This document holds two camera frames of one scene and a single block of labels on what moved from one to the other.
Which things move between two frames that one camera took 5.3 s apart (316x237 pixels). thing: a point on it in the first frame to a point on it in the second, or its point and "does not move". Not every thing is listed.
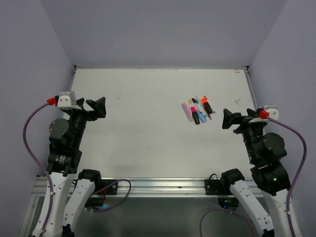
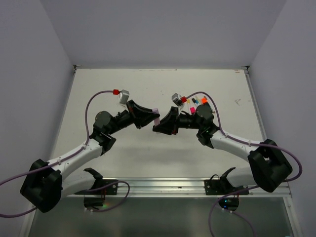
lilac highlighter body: [187, 112] to [157, 121]
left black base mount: [100, 184] does not move
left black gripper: [98, 106] to [136, 111]
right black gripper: [229, 117] to [170, 124]
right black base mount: [216, 187] does not move
